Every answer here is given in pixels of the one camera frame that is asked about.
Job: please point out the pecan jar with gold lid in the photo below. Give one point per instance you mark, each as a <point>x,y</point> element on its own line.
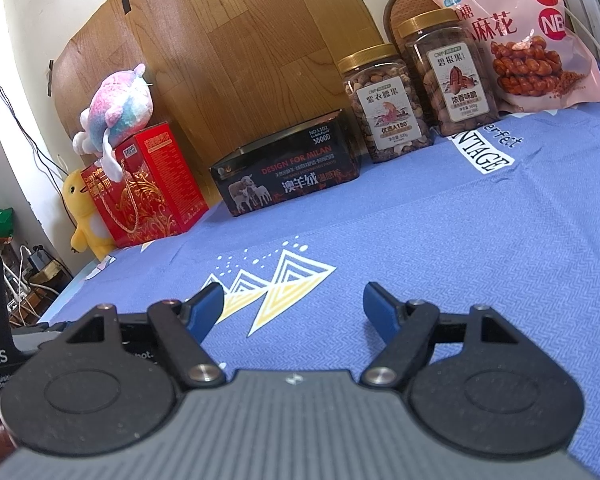
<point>452,70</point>

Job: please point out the black tin box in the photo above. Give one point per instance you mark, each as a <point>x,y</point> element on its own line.
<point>290,170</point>

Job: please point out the pink fried twist bag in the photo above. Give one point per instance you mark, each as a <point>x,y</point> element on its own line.
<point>525,35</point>

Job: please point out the brown woven pad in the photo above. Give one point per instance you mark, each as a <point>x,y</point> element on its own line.
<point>405,15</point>

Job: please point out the pink blue plush toy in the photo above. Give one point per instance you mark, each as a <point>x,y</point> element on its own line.
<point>120,105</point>

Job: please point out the wooden board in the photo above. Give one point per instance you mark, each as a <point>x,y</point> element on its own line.
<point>240,60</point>

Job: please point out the cashew jar with gold lid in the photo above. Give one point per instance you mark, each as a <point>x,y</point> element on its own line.
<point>387,105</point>

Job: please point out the blue printed blanket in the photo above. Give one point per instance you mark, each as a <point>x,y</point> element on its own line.
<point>430,220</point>

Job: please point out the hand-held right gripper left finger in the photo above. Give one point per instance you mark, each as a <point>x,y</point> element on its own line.
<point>205,305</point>

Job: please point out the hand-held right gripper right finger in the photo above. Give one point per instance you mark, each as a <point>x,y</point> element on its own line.
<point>380,310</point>

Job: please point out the black charger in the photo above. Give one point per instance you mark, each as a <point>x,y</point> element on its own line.
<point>40,257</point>

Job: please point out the yellow plush toy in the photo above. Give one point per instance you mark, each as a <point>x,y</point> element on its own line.
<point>87,210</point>

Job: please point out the white power strip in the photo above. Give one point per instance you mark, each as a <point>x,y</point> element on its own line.
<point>17,290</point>

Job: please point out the red gift box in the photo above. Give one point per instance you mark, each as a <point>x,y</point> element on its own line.
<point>150,190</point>

